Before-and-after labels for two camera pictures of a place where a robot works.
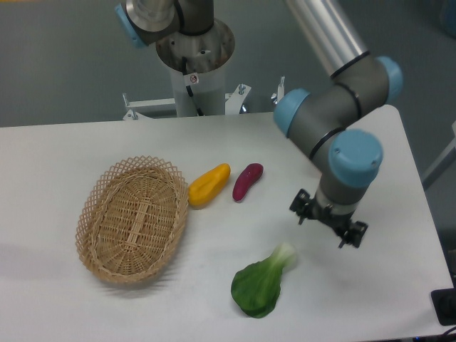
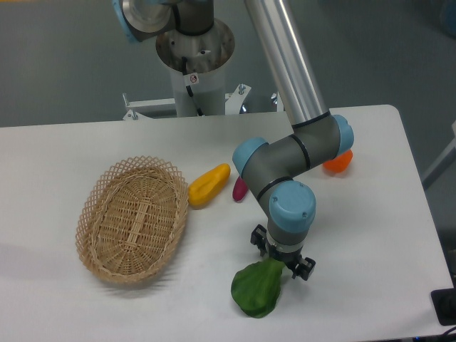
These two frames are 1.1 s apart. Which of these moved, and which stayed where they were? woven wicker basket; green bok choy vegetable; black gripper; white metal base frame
Moved: black gripper
Stayed: green bok choy vegetable; white metal base frame; woven wicker basket
